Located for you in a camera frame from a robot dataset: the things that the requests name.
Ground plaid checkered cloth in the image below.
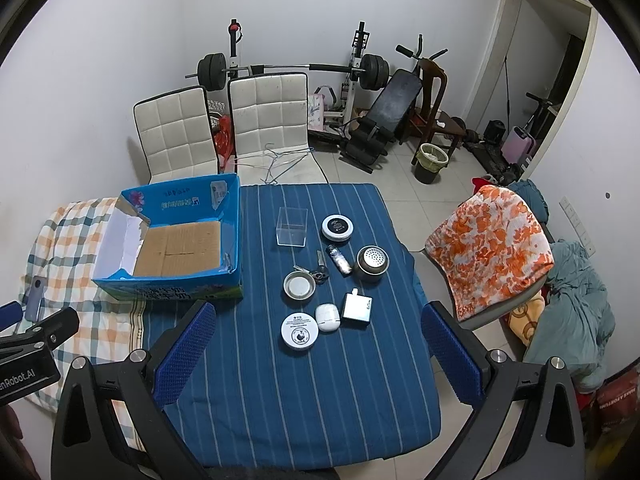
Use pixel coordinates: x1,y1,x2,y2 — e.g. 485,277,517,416
18,196,151,453

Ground barbell with black weights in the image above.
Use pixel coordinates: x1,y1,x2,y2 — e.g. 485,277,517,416
186,53,390,91

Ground white earbud case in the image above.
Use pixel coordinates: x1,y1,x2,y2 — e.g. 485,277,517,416
314,304,341,333

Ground grey 65W charger block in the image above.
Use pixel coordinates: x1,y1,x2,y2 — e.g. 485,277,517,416
341,288,373,330

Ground wire clothes hangers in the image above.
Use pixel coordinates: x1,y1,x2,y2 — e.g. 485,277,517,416
235,143,323,185

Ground white quilted chair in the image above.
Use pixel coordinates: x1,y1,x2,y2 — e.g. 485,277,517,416
228,73,326,184
132,86,220,183

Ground metal keys bunch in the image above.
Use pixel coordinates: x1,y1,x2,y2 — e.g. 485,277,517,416
294,250,329,284

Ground white round cream tin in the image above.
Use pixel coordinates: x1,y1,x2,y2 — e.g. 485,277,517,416
280,312,319,351

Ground blue striped tablecloth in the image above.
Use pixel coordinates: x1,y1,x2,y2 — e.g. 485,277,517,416
166,183,442,469

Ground right white quilted chair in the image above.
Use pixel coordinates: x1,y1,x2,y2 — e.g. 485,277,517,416
228,73,326,184

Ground brown wooden chair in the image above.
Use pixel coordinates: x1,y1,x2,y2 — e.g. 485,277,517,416
410,58,466,157

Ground left white quilted chair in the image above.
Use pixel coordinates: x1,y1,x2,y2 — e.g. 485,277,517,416
132,86,220,183

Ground orange floral covered chair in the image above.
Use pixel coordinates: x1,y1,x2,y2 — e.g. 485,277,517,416
424,184,554,330

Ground red plastic bag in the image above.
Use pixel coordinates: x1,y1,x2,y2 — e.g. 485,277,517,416
214,115,234,172

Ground small printed lighter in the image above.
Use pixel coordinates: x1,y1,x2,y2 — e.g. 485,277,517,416
326,244,352,276

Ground black waste bin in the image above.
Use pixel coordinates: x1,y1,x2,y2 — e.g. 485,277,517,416
413,143,449,184

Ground teal clothing pile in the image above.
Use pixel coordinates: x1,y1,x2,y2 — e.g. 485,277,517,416
504,178,618,394

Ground clear acrylic cube box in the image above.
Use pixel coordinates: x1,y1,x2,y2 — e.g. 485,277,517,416
276,207,308,248

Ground blue cardboard milk box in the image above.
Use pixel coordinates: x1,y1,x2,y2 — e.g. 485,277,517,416
92,174,243,301

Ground gold tin can lid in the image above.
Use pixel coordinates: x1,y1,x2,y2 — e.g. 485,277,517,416
283,270,317,302

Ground pink small suitcase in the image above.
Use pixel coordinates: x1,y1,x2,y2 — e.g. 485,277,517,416
501,126,535,165

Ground black weight bench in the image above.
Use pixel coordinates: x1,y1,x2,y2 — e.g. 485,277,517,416
341,70,422,174

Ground purple smartphone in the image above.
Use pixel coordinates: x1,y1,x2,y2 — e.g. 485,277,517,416
25,276,46,323

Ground metal perforated round speaker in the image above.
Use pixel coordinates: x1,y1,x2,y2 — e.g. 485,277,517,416
355,245,390,283

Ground white round cosmetic compact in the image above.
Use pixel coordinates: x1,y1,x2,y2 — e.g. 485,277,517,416
321,214,354,243

